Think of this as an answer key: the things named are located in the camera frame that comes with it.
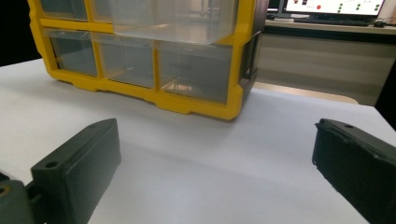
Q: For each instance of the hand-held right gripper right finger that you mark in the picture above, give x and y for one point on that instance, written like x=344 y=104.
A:
x=358 y=161

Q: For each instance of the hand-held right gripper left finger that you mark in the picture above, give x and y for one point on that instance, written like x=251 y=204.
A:
x=81 y=168

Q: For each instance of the yellow drawer organizer cabinet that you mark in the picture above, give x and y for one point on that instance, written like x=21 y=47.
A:
x=174 y=101

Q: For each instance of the large clear plastic drawer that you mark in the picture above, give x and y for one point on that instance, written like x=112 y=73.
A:
x=174 y=18

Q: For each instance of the wooden desk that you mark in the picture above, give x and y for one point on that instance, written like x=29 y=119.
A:
x=327 y=59

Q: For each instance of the small clear plastic drawer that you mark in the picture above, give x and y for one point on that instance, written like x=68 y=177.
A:
x=63 y=8
x=196 y=71
x=72 y=51
x=126 y=60

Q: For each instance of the black computer mouse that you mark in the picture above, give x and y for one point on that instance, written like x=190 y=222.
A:
x=379 y=23

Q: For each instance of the black keyboard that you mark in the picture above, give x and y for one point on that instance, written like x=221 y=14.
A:
x=331 y=21

